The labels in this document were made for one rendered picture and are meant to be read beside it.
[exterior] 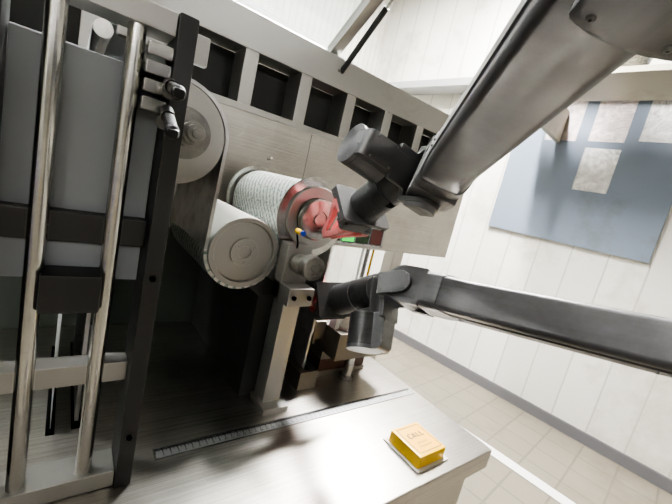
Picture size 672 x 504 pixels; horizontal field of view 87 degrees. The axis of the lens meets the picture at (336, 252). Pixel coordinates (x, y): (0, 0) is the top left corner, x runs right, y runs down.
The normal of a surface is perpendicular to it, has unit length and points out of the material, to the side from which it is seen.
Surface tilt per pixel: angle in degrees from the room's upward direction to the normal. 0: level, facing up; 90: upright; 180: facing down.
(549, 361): 90
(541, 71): 160
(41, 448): 0
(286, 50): 90
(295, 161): 90
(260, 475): 0
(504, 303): 64
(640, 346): 70
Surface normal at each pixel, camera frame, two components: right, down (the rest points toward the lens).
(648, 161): -0.71, -0.04
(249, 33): 0.58, 0.27
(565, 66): -0.38, 0.92
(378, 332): -0.57, -0.41
